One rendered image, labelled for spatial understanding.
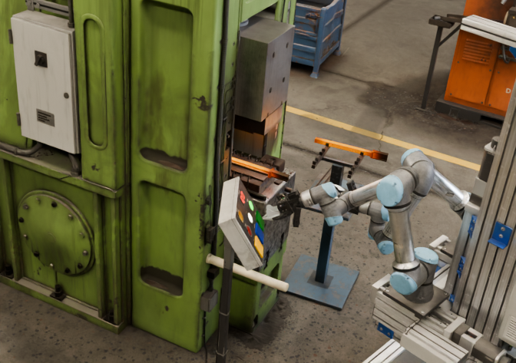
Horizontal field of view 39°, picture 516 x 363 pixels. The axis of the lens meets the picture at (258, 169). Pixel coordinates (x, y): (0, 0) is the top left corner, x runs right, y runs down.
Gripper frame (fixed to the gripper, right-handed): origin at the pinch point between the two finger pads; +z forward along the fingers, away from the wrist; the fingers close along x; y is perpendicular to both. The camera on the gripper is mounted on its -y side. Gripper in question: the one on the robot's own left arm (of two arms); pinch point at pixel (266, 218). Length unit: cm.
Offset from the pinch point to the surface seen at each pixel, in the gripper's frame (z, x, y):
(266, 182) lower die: 3.4, -42.5, -5.4
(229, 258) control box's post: 21.3, 11.5, -6.0
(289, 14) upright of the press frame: -39, -86, 58
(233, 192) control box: 5.5, 5.6, 22.4
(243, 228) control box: 3.3, 25.0, 14.9
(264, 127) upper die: -11.2, -35.4, 27.0
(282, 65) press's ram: -30, -48, 48
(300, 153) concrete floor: 23, -248, -105
